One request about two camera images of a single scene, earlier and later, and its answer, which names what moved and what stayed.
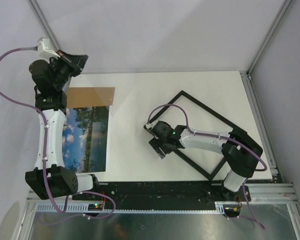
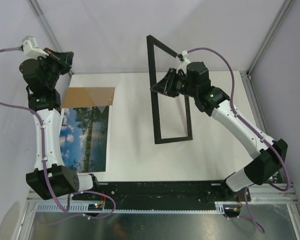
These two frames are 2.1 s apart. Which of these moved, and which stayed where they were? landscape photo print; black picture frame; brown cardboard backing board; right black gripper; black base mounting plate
Moved: black picture frame; right black gripper
Stayed: brown cardboard backing board; black base mounting plate; landscape photo print
